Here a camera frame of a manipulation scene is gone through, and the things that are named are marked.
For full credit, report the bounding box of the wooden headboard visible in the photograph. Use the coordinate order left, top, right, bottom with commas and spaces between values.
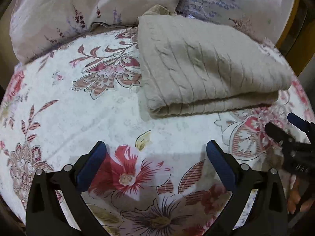
276, 0, 314, 76

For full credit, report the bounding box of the white floral bed sheet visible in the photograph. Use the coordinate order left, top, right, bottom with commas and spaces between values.
1, 28, 314, 235

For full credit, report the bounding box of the person's right hand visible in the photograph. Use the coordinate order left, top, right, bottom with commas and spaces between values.
287, 174, 314, 214

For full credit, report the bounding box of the lilac floral pillow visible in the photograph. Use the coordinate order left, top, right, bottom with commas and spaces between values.
176, 0, 284, 44
10, 0, 179, 63

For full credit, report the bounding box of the beige knitted garment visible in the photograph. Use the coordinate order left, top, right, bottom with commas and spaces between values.
138, 5, 293, 117

